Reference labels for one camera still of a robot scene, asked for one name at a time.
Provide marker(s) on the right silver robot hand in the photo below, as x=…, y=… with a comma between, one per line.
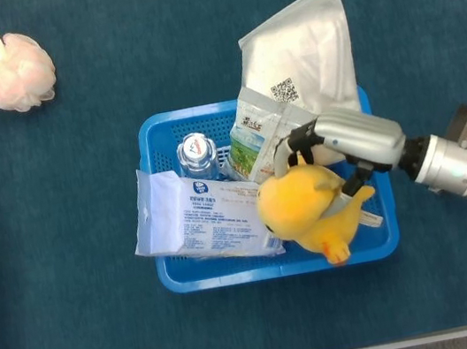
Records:
x=361, y=135

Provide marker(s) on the yellow dinosaur plush toy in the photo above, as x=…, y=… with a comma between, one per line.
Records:
x=292, y=205

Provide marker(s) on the pale blue wet wipes pack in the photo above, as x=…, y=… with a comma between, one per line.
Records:
x=205, y=219

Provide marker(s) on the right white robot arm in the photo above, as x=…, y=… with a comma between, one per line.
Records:
x=466, y=169

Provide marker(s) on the white zip bag with garment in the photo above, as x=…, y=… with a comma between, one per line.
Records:
x=306, y=46

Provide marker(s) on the green printed food pouch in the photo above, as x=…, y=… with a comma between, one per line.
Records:
x=254, y=135

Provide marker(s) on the teal table cloth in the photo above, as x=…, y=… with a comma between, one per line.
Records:
x=107, y=330

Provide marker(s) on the clear water bottle white cap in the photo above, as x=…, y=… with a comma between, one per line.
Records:
x=196, y=154

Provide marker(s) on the pink mesh bath loofah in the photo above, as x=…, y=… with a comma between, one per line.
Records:
x=12, y=72

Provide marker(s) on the blue perforated plastic basket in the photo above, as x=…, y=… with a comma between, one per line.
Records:
x=232, y=275

